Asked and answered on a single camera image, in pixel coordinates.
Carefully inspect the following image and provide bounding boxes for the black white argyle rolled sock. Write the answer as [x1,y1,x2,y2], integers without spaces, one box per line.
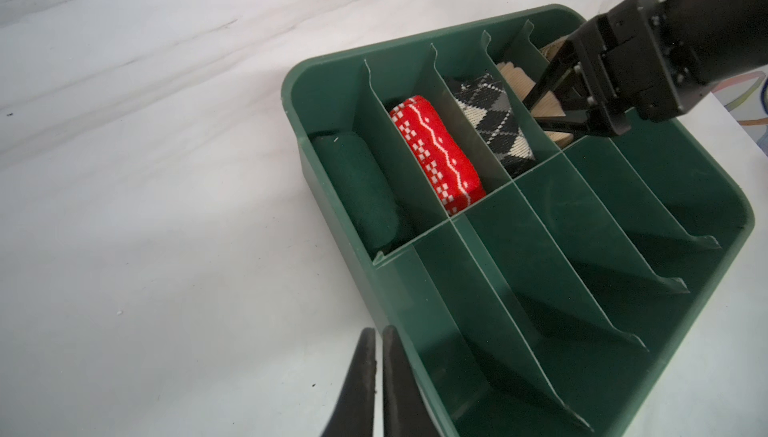
[446,73,536,178]

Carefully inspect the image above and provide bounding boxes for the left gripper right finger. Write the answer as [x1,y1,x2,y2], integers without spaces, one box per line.
[382,325,440,437]

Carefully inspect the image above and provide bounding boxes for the dark green rolled sock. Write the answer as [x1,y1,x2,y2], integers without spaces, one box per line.
[313,132,413,256]

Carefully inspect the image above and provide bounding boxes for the green divided organizer tray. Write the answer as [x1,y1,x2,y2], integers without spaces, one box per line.
[281,5,754,436]

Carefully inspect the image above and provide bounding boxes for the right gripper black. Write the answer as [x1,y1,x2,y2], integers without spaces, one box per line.
[523,0,716,138]

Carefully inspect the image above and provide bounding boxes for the red rolled sock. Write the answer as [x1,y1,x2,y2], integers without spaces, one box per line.
[389,96,487,215]

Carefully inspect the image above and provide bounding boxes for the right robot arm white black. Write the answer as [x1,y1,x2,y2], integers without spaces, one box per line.
[523,0,767,137]

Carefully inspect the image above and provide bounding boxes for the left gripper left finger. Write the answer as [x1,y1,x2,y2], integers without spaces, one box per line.
[321,328,377,437]

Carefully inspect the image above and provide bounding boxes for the striped tan maroon purple sock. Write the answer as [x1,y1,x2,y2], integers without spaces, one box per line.
[496,34,576,149]

